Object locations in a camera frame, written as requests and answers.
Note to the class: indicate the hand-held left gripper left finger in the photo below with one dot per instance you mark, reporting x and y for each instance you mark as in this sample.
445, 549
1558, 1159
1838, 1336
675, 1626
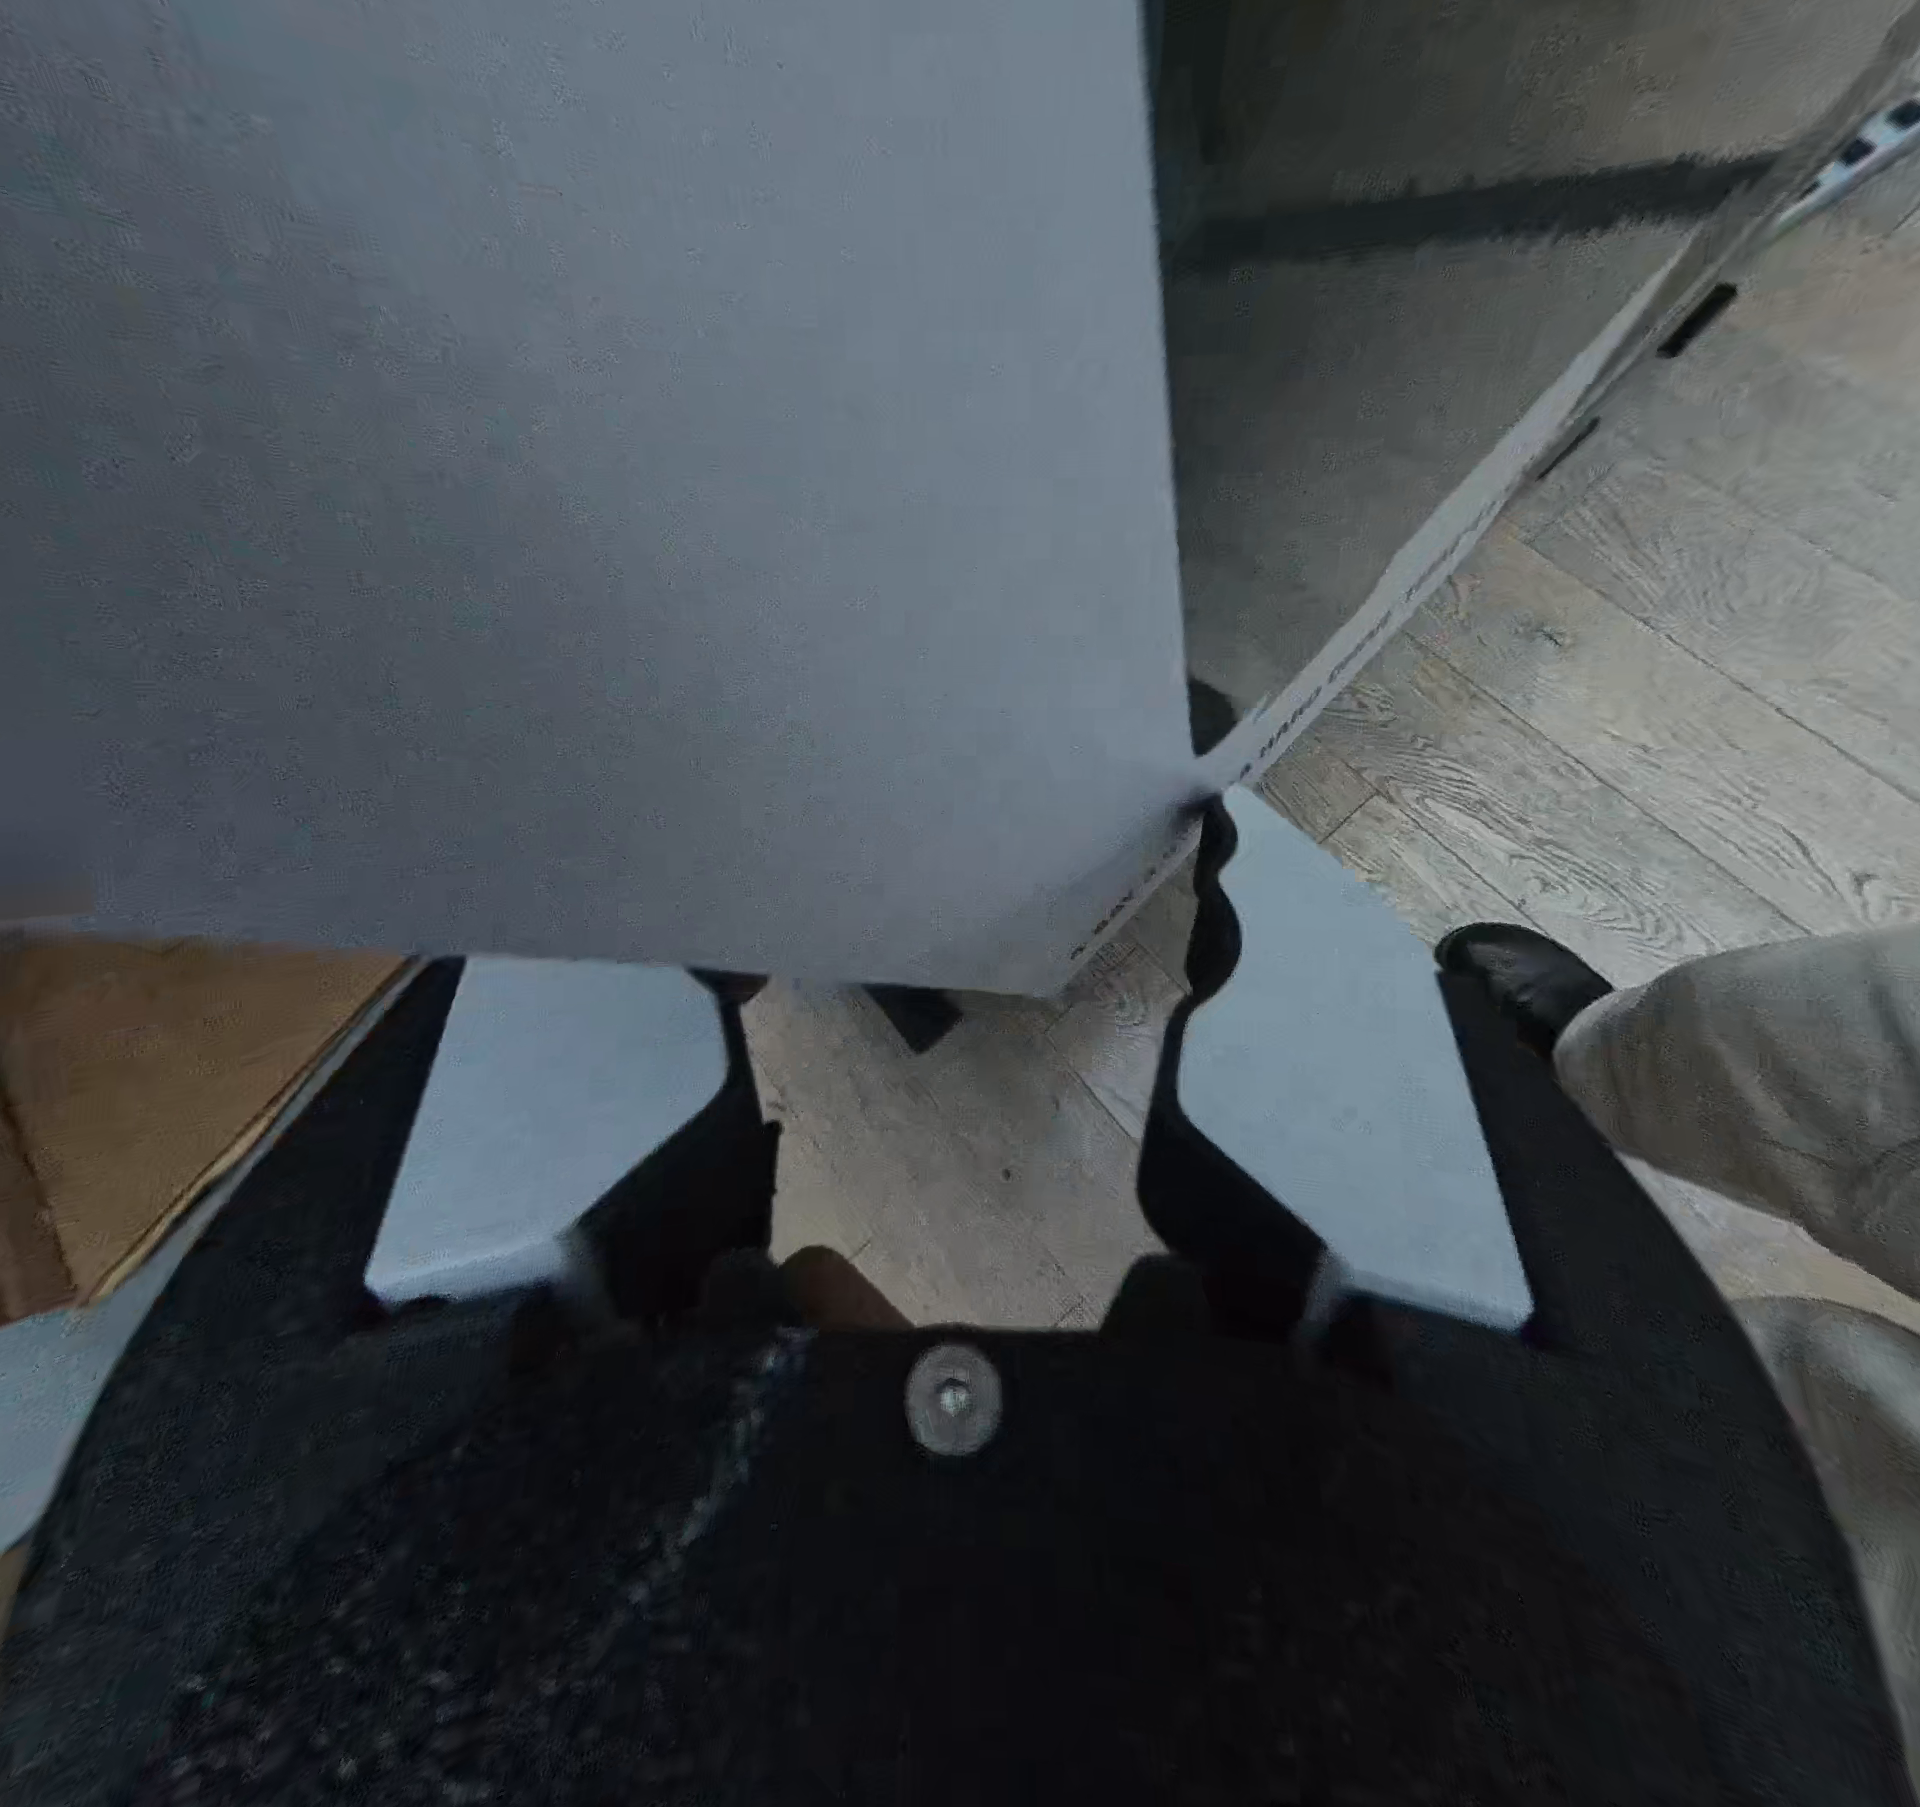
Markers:
554, 1117

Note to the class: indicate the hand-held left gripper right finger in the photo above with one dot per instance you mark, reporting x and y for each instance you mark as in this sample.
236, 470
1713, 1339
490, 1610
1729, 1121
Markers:
1334, 1102

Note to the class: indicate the brown cardboard box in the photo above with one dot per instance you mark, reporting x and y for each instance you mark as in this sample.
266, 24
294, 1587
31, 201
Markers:
149, 1087

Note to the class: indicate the large white black product box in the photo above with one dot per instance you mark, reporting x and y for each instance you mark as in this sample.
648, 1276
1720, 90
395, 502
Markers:
599, 414

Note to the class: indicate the person's left hand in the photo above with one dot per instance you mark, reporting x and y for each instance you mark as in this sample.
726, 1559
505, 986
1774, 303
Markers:
834, 1289

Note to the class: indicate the person's black shoe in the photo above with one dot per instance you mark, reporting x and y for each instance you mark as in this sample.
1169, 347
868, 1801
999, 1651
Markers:
1522, 983

